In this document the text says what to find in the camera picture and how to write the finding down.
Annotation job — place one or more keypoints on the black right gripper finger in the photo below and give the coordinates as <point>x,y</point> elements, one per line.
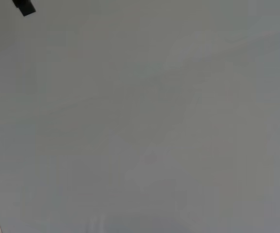
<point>25,6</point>

